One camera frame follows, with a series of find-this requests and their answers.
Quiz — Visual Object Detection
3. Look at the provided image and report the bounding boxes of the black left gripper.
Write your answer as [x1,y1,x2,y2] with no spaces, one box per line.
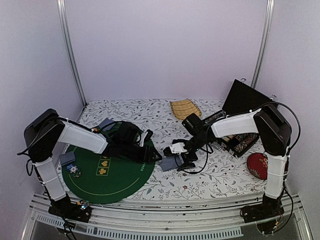
[121,141,163,164]

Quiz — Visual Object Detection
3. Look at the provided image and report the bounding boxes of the blue patterned card deck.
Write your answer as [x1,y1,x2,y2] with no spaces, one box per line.
[159,156,183,172]

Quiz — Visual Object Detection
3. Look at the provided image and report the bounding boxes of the poker chip stack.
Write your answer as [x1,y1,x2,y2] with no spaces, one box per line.
[69,166,82,178]

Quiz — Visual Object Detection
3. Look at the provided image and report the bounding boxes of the blue small blind button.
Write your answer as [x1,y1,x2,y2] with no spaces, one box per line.
[66,163,75,172]

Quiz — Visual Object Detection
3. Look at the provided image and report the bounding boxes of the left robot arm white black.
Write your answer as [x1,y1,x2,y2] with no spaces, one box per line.
[22,108,162,217]

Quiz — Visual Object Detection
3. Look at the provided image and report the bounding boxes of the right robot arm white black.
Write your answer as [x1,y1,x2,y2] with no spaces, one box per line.
[169,102,293,218]

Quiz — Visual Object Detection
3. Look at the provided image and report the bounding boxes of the woven bamboo tray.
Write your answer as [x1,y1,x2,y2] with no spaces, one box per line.
[170,98,202,121]

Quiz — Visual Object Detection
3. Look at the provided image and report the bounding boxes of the round green poker mat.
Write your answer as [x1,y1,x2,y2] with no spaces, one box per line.
[59,145,155,204]

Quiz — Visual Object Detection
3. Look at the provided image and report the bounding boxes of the red floral round cushion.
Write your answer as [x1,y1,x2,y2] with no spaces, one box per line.
[246,152,268,180]

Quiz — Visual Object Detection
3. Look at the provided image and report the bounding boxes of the black poker chip case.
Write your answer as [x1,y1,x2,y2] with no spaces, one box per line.
[210,80,286,157]

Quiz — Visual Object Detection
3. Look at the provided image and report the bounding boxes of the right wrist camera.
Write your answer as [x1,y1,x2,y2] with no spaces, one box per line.
[163,142,188,157]

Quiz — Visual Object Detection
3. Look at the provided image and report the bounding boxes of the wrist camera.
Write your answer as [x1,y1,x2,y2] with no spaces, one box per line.
[139,129,153,147]
[163,142,188,157]

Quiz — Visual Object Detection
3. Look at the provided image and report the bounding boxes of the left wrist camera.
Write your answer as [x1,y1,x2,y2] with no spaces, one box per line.
[139,129,153,147]

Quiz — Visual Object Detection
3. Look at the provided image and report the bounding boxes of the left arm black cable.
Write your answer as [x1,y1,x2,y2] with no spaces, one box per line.
[94,120,143,136]

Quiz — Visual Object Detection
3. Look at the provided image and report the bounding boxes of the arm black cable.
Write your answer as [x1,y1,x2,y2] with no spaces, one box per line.
[267,101,301,156]
[94,120,143,136]

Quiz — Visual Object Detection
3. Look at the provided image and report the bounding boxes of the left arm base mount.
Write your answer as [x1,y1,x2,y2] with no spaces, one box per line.
[48,195,92,223]

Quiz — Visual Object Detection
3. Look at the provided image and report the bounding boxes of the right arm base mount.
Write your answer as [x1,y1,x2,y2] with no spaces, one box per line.
[239,193,285,235]

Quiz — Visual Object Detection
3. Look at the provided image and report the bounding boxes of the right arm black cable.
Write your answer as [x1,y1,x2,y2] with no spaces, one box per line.
[267,101,301,156]

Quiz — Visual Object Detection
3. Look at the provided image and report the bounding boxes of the right aluminium frame post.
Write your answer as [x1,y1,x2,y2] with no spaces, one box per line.
[251,0,275,89]

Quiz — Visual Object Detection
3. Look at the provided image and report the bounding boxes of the aluminium frame post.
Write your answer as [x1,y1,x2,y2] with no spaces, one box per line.
[56,0,88,107]
[251,0,275,89]

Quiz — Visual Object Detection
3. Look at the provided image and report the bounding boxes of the left aluminium frame post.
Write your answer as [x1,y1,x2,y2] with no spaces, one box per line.
[56,0,88,107]

